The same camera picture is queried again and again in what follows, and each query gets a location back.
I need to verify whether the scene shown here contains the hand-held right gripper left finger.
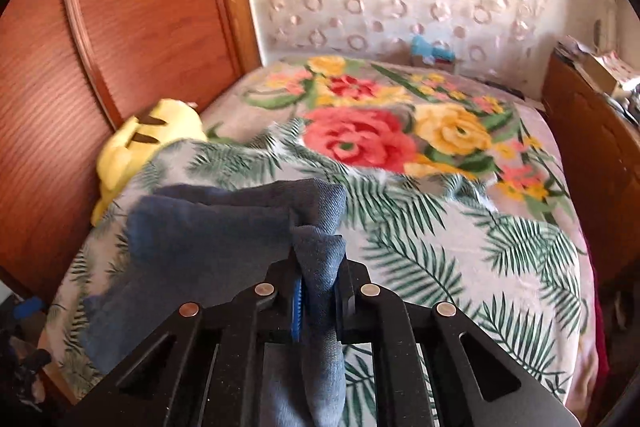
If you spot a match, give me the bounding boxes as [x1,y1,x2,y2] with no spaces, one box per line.
[65,247,303,427]

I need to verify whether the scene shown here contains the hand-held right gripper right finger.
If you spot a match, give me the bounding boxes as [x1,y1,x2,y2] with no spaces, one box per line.
[335,249,578,427]

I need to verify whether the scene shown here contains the blue denim pants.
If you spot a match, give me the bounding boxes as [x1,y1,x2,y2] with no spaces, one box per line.
[80,179,348,427]

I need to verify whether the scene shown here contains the floral leaf print blanket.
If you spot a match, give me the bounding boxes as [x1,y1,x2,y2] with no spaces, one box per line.
[37,54,601,427]

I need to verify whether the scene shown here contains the yellow plush toy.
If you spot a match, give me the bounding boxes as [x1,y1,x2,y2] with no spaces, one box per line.
[91,101,208,225]

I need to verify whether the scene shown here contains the small cardboard box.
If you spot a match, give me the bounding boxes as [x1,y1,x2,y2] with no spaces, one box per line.
[400,52,461,75]

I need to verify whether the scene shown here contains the light blue plush toy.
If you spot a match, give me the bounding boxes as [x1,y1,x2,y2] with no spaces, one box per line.
[411,36,457,62]

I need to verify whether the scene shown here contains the wooden cabinet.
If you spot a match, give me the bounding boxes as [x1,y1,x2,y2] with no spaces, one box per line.
[542,52,640,288]

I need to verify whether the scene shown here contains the wooden headboard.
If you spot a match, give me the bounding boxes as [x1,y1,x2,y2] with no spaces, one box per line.
[0,0,261,303]

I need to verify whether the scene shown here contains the open patterned cardboard box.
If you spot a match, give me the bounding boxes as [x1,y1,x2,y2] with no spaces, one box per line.
[575,52,636,92]

